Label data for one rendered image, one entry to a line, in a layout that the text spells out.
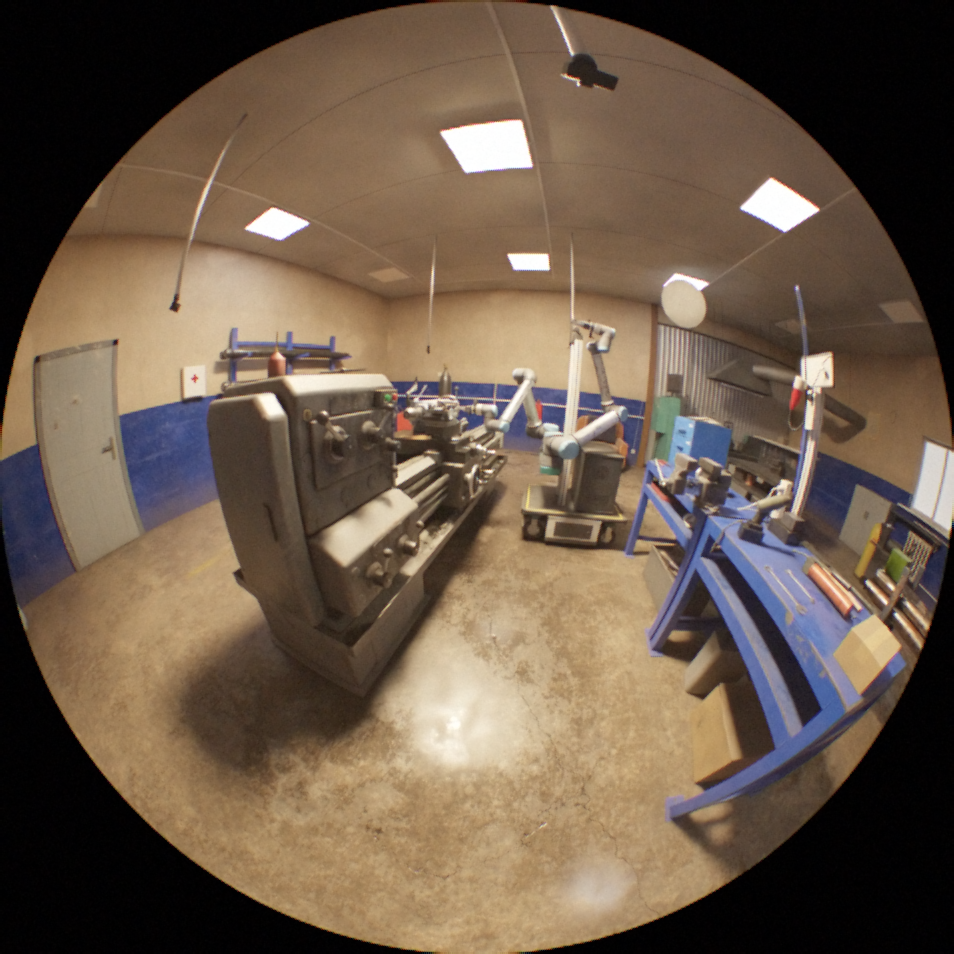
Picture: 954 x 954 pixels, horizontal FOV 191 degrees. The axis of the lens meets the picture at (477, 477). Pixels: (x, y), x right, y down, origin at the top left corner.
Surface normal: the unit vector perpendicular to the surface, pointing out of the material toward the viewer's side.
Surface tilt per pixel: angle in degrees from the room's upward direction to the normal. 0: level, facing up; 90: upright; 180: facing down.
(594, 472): 90
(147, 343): 90
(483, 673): 0
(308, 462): 90
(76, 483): 90
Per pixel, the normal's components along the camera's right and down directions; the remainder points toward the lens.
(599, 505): -0.21, 0.30
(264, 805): 0.05, -0.95
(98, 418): 0.96, 0.14
